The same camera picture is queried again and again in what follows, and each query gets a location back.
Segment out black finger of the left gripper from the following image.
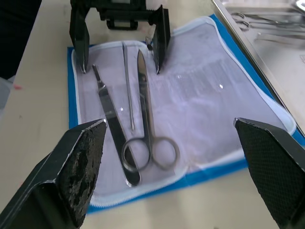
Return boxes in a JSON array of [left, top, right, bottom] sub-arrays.
[[152, 4, 171, 75], [69, 0, 91, 74]]

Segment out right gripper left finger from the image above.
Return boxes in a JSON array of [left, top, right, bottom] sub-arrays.
[[0, 118, 107, 229]]

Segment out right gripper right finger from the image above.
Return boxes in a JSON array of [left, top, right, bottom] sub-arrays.
[[234, 117, 305, 229]]

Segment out steel surgical scissors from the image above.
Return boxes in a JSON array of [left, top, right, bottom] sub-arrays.
[[121, 49, 181, 173]]

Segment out blue surgical instrument pack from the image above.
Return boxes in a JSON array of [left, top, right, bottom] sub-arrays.
[[67, 13, 305, 215]]

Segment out metal instrument tray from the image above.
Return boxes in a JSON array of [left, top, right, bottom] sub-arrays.
[[212, 0, 305, 139]]

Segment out steel instrument with rounded end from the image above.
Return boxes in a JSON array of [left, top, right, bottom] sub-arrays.
[[291, 0, 305, 13]]

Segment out thin steel probe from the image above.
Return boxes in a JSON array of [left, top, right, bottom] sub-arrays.
[[122, 42, 136, 131]]

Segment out dark bulky object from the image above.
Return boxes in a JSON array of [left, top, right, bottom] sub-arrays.
[[0, 0, 43, 83]]

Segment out white translucent plastic object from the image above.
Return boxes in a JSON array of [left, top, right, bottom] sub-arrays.
[[0, 77, 14, 115]]

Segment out steel tweezers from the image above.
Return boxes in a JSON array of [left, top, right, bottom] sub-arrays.
[[254, 32, 305, 46]]

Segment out steel scalpel handle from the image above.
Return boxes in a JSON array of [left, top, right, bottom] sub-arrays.
[[91, 64, 142, 187]]

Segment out steel ring-handled forceps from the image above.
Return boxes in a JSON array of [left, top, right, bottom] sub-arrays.
[[230, 11, 305, 37]]

